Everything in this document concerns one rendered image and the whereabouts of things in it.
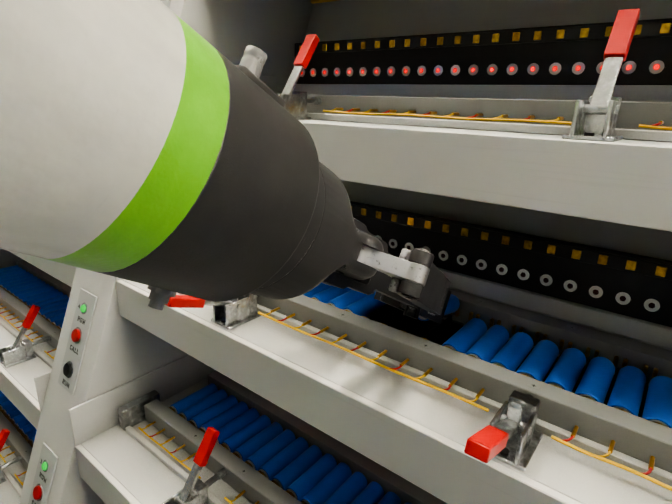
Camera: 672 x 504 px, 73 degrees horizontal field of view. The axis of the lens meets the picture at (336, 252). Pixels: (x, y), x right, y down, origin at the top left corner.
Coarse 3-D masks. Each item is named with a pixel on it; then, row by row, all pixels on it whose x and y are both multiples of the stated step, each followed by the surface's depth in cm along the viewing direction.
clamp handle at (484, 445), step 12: (516, 408) 28; (504, 420) 28; (516, 420) 28; (480, 432) 24; (492, 432) 24; (504, 432) 25; (468, 444) 23; (480, 444) 22; (492, 444) 23; (504, 444) 25; (480, 456) 22; (492, 456) 23
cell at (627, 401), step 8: (624, 368) 35; (632, 368) 35; (624, 376) 34; (632, 376) 33; (640, 376) 34; (616, 384) 33; (624, 384) 32; (632, 384) 32; (640, 384) 33; (616, 392) 32; (624, 392) 32; (632, 392) 32; (640, 392) 32; (616, 400) 31; (624, 400) 31; (632, 400) 31; (640, 400) 32; (624, 408) 30; (632, 408) 30
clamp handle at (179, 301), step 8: (176, 296) 39; (184, 296) 39; (168, 304) 38; (176, 304) 38; (184, 304) 39; (192, 304) 39; (200, 304) 40; (208, 304) 41; (216, 304) 42; (224, 304) 42
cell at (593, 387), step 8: (592, 360) 36; (600, 360) 35; (608, 360) 36; (592, 368) 35; (600, 368) 34; (608, 368) 35; (584, 376) 34; (592, 376) 33; (600, 376) 33; (608, 376) 34; (584, 384) 32; (592, 384) 32; (600, 384) 32; (608, 384) 33; (576, 392) 32; (584, 392) 31; (592, 392) 31; (600, 392) 32; (600, 400) 31
